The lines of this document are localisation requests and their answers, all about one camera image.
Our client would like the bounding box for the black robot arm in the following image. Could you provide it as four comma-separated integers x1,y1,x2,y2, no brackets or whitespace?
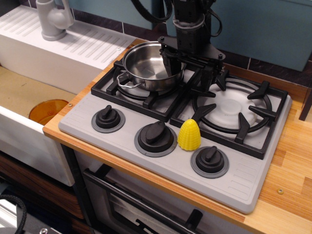
158,0,227,92

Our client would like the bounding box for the black right burner grate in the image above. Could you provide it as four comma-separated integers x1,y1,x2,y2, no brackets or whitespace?
170,70,288,159

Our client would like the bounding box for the black left stove knob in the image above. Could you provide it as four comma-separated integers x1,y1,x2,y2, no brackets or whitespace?
91,105,125,134

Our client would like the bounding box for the grey toy faucet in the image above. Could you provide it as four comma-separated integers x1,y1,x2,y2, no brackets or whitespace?
36,0,74,41

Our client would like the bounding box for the oven door with black handle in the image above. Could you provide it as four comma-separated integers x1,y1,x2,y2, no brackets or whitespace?
82,163,210,234

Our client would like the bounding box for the black left burner grate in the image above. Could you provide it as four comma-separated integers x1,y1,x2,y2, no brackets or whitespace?
91,60,195,122

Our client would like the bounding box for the black gripper with plate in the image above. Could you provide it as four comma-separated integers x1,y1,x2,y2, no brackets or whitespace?
158,23,225,91

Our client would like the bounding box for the white right burner plate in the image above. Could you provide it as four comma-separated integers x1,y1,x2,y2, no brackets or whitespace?
197,83,261,130

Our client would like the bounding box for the stainless steel pot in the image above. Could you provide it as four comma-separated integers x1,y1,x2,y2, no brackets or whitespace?
116,41,186,92

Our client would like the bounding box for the black stove knob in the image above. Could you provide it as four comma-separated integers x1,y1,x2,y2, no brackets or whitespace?
134,121,177,157
191,146,230,179
91,105,125,134

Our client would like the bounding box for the black middle stove knob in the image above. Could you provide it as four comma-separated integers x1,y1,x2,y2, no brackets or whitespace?
134,121,177,157

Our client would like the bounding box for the black braided cable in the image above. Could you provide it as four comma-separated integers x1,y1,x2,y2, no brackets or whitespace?
0,194,27,234

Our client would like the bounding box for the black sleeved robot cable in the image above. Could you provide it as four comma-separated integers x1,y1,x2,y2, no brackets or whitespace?
131,0,175,24

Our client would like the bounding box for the orange plastic bowl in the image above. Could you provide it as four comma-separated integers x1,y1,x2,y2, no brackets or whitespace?
28,99,68,125

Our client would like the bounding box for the grey toy stove top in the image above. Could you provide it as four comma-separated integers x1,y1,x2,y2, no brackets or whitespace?
58,63,293,215

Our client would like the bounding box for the yellow toy corn cob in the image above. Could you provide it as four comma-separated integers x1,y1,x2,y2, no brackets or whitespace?
177,118,201,151

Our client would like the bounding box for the black right stove knob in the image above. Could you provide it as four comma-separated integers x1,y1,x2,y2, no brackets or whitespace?
191,146,230,179

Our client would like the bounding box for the white toy sink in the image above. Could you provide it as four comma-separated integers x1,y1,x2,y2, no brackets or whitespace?
0,5,134,186

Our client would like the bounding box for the black burner grate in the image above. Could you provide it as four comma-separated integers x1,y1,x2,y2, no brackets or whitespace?
170,70,288,159
91,60,195,122

